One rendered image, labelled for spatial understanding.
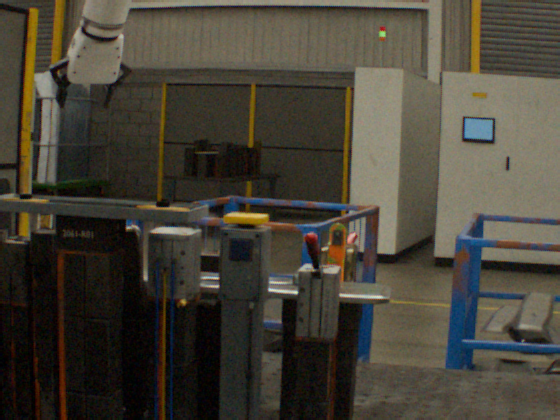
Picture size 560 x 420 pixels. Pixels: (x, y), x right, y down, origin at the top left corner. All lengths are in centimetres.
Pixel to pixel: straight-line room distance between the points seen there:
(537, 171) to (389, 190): 157
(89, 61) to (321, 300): 60
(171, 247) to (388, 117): 796
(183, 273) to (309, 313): 23
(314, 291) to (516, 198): 790
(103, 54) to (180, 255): 40
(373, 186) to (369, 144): 43
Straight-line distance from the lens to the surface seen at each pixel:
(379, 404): 207
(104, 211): 144
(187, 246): 160
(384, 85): 952
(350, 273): 191
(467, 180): 943
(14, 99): 541
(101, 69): 172
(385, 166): 950
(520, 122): 941
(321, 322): 159
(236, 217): 142
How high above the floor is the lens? 129
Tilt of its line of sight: 5 degrees down
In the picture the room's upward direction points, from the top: 3 degrees clockwise
